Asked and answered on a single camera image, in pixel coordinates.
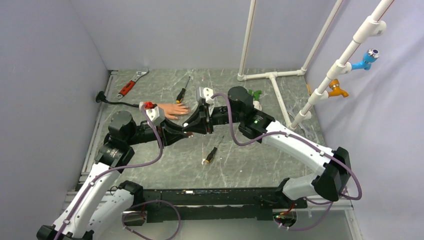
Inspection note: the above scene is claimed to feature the white pvc pipe frame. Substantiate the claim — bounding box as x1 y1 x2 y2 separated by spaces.
236 0 395 130

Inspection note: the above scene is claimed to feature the green white pipe fitting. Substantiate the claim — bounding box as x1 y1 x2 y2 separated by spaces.
248 89 262 111

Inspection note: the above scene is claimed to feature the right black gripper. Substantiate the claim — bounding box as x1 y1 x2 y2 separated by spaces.
182 102 243 135

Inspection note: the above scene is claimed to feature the black yellow screwdriver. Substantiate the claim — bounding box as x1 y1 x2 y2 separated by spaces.
204 136 224 163
175 76 191 104

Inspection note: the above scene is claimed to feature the near black yellow screwdriver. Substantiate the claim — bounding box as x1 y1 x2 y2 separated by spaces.
204 136 224 163

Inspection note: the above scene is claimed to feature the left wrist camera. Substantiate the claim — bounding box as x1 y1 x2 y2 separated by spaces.
139 101 166 126

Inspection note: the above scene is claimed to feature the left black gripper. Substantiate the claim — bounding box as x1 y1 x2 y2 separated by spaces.
125 116 188 149

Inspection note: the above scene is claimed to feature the blue pipe valve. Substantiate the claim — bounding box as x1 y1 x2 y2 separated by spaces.
351 48 380 71

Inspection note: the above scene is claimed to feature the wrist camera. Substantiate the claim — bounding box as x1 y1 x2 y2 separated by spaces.
195 87 215 108
139 101 166 126

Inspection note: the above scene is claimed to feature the mannequin hand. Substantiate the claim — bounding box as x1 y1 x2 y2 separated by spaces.
157 103 191 120

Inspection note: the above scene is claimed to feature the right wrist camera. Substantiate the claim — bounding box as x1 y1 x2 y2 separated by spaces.
195 87 215 108

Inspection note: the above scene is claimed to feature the red handled adjustable wrench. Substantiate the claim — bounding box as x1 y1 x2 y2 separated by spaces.
117 68 150 100

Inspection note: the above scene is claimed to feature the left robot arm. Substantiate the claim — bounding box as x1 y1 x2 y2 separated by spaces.
36 107 190 240

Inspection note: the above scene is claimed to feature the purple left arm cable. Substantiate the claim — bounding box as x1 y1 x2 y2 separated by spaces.
52 105 182 240

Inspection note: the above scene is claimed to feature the silver spanner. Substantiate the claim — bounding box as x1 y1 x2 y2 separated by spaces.
287 106 314 140

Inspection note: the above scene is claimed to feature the far black yellow screwdriver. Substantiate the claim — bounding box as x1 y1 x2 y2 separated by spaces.
175 76 191 104

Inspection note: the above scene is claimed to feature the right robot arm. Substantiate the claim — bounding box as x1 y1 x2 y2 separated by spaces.
183 86 352 208

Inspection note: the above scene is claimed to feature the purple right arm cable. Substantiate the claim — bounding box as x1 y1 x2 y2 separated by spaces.
211 92 363 232

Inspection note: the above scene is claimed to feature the black hand stand cable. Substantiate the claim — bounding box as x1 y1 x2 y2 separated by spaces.
95 90 140 109

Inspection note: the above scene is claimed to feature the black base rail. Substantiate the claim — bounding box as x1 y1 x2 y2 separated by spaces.
74 187 309 223

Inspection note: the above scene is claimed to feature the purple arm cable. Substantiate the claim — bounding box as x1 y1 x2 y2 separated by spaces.
211 92 363 232
52 105 182 240

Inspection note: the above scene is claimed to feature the red glitter nail polish bottle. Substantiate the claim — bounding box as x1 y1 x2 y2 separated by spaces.
183 122 193 138

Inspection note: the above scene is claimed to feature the orange pipe valve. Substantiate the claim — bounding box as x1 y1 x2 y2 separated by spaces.
328 78 349 98

